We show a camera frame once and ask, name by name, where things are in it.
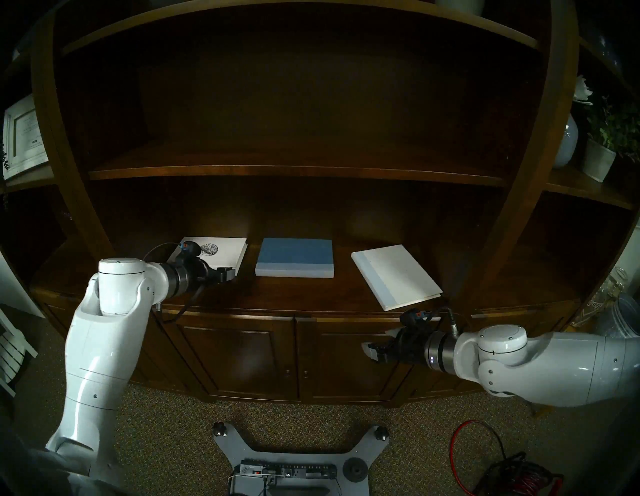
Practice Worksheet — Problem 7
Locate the dark wooden bookshelf cabinet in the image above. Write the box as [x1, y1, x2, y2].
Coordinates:
[0, 0, 640, 406]

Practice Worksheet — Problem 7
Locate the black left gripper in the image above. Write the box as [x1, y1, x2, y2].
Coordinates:
[189, 259, 236, 291]

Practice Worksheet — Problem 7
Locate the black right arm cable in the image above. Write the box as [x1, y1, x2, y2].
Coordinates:
[440, 306, 468, 336]

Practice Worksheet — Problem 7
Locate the green plant in white pot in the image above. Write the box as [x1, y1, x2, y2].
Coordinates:
[581, 95, 640, 183]

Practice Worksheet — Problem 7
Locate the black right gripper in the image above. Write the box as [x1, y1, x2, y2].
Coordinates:
[361, 326, 432, 364]

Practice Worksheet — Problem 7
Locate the white paperback with ink drawing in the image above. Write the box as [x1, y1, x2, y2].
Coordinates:
[167, 236, 248, 277]

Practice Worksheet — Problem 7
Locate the red cable reel with cord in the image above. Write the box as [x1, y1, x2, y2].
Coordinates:
[450, 420, 566, 496]

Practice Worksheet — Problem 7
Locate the white book pale blue spine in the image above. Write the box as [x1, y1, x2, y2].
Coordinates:
[351, 244, 444, 312]

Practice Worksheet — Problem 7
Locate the blue hardcover book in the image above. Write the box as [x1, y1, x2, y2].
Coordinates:
[255, 237, 335, 279]

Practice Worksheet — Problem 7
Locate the white ceramic vase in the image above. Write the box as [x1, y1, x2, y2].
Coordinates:
[552, 112, 580, 169]

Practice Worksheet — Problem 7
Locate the white artificial flower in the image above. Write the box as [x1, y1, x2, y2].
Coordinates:
[572, 75, 594, 106]

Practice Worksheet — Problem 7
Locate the white framed certificate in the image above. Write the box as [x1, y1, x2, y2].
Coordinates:
[2, 94, 50, 181]

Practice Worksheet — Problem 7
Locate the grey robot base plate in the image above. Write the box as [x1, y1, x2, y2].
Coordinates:
[211, 421, 391, 496]

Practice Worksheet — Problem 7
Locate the black power strip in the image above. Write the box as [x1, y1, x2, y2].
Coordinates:
[235, 460, 338, 481]

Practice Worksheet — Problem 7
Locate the clear glass jar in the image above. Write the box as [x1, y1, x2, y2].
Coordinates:
[575, 267, 628, 326]

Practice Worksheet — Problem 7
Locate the white slatted side table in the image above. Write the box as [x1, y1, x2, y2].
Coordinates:
[0, 305, 38, 398]

